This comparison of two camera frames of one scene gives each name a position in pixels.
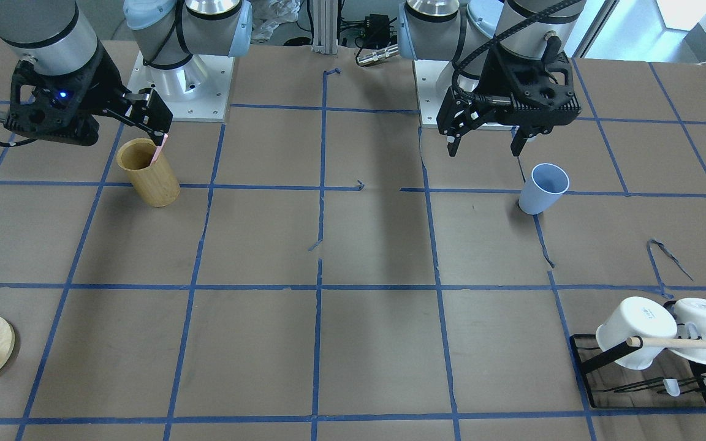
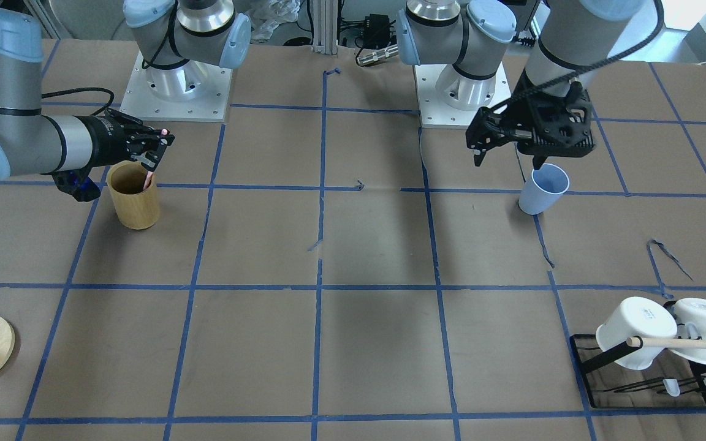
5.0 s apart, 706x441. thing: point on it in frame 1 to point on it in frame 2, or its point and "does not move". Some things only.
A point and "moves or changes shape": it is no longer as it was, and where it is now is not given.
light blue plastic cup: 547,184 does not move
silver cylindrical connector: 379,55 does not move
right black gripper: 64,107 to 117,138
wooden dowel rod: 645,342 does not move
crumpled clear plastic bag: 266,15 does not move
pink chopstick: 159,150 moves or changes shape
